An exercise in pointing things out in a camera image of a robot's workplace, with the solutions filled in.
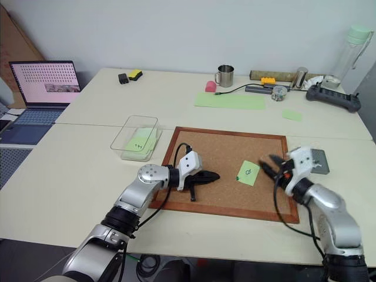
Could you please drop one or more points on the small black box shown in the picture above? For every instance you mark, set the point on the small black box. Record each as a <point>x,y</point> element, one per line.
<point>123,78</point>

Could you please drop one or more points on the yellow toy brick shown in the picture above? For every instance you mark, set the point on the yellow toy brick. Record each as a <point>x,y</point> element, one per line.
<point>268,81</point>

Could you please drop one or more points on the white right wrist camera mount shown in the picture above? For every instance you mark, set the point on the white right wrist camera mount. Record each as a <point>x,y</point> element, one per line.
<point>302,164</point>

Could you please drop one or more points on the pale green note stack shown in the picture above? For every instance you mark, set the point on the pale green note stack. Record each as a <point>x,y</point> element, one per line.
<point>138,155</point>

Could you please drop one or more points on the black handheld controller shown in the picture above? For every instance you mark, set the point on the black handheld controller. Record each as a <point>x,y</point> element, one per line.
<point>332,98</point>

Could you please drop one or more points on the perforated grey metal panel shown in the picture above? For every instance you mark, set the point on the perforated grey metal panel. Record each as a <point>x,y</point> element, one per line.
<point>13,164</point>

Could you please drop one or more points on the large green paper sheet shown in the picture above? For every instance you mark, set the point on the large green paper sheet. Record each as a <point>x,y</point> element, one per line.
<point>229,101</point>

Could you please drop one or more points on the wood-framed cork board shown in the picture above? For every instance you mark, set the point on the wood-framed cork board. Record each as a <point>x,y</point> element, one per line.
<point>223,147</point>

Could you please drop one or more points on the white pushpin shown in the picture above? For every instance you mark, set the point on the white pushpin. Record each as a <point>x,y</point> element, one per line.
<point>317,165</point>

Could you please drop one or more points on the stainless steel mug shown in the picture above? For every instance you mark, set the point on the stainless steel mug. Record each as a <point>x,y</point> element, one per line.
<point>225,77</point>

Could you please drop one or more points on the clear bottle with green lid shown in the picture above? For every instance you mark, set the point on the clear bottle with green lid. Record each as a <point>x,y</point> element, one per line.
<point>352,55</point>

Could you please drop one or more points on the brown cardboard sheet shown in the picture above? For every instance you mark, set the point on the brown cardboard sheet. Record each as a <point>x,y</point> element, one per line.
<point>14,44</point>

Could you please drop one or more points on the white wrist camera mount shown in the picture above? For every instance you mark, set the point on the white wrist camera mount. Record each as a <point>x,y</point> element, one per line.
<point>302,164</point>
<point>189,164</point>

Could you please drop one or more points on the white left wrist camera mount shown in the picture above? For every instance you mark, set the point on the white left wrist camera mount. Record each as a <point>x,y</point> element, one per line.
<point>189,164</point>

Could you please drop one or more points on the green note with handwriting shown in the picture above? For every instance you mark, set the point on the green note with handwriting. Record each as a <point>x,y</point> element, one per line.
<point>139,144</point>

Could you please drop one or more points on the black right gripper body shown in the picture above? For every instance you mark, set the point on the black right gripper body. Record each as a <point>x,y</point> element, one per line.
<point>284,176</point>

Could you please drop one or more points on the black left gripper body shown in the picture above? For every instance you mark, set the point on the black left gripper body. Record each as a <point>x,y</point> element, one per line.
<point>196,179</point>

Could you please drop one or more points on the grey usb hub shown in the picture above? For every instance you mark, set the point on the grey usb hub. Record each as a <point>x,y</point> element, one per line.
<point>258,89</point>

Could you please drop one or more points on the stainless steel tumbler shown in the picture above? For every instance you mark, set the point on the stainless steel tumbler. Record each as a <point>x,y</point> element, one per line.
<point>300,77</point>

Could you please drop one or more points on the yellow and black sponge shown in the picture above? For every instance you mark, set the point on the yellow and black sponge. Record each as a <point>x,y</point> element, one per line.
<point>135,74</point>

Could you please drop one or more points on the white papers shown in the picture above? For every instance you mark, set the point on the white papers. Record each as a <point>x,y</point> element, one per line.
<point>11,114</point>

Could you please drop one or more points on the open laptop with pink screen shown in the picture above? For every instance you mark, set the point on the open laptop with pink screen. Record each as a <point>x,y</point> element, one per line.
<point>44,82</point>

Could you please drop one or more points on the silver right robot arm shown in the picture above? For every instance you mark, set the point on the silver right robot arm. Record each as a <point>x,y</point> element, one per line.
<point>332,205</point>

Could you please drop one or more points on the small blank green note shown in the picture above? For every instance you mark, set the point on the small blank green note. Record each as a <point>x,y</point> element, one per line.
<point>292,115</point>

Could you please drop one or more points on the clear plastic box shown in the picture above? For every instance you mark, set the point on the clear plastic box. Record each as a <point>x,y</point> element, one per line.
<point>129,132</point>

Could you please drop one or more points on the pink eraser block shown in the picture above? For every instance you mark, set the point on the pink eraser block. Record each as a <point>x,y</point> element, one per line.
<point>210,87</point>

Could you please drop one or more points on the clear jar of pushpins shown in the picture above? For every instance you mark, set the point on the clear jar of pushpins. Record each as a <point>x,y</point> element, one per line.
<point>278,94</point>

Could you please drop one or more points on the green note with scribble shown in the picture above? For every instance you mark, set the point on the green note with scribble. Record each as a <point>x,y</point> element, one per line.
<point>249,173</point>

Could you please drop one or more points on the white crumpled cloth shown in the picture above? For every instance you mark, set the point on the white crumpled cloth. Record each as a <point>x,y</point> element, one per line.
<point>313,82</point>

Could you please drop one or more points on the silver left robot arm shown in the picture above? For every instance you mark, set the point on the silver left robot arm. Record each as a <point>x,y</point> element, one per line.
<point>135,194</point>

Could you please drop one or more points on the grey metal block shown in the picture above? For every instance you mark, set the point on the grey metal block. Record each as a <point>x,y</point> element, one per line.
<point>322,158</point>

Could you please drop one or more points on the long brown cardboard tube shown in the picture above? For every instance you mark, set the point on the long brown cardboard tube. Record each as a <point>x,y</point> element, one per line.
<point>282,75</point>

